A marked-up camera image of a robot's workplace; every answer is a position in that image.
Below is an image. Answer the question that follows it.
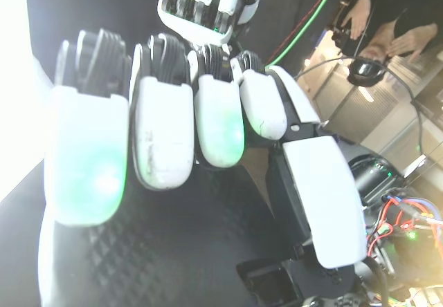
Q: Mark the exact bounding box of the black round desk device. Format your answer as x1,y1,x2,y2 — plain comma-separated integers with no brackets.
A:
347,57,386,87

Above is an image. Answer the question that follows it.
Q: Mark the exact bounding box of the person in black clothing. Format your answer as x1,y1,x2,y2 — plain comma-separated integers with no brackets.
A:
325,0,443,68

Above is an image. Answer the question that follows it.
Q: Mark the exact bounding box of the beige desk cabinet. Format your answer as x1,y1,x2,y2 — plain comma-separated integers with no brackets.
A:
297,44,443,190

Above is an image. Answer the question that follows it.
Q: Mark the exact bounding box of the thin green cable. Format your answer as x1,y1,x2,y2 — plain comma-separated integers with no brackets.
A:
265,0,347,67

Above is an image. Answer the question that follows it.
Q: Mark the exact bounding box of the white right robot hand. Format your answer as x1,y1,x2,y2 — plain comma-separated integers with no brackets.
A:
37,28,370,307

